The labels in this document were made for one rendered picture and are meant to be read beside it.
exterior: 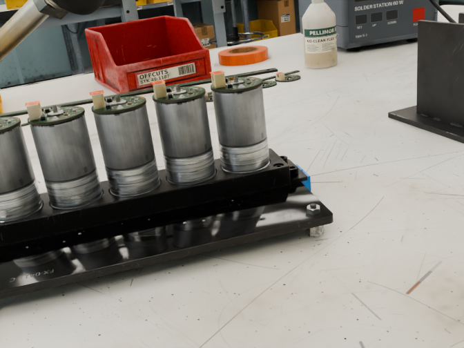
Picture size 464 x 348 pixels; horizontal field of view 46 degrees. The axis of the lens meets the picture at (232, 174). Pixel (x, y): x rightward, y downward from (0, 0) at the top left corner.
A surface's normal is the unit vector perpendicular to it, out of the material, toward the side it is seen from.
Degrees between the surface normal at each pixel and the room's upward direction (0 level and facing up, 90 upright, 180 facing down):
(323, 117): 0
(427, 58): 90
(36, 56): 90
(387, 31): 90
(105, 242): 0
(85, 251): 0
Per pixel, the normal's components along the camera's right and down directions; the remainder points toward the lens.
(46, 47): 0.43, 0.30
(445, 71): -0.92, 0.25
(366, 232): -0.11, -0.92
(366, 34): 0.22, 0.35
